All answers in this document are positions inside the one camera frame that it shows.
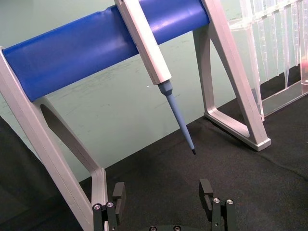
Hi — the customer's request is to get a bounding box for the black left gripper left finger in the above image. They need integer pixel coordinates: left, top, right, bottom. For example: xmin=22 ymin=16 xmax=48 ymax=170
xmin=92 ymin=181 xmax=127 ymax=231

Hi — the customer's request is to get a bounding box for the black table cloth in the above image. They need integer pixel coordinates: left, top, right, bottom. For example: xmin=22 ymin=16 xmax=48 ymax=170
xmin=0 ymin=64 xmax=308 ymax=231

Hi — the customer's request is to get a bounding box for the clear acrylic tip rack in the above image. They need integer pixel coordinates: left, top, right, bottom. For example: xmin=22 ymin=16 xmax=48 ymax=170
xmin=228 ymin=0 xmax=308 ymax=121

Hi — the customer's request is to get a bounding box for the grey stand with blue bar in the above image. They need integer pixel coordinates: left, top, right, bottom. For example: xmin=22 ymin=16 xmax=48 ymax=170
xmin=0 ymin=0 xmax=272 ymax=231

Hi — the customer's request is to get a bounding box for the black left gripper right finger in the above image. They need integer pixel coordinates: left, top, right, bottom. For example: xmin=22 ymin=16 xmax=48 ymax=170
xmin=199 ymin=179 xmax=235 ymax=231

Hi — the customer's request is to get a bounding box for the clear pipette tip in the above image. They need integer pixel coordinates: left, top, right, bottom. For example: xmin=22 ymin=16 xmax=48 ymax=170
xmin=257 ymin=18 xmax=270 ymax=82
xmin=282 ymin=6 xmax=294 ymax=89

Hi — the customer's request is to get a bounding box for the white pipette with blue shaft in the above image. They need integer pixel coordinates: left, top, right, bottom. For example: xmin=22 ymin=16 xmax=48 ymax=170
xmin=114 ymin=0 xmax=197 ymax=156

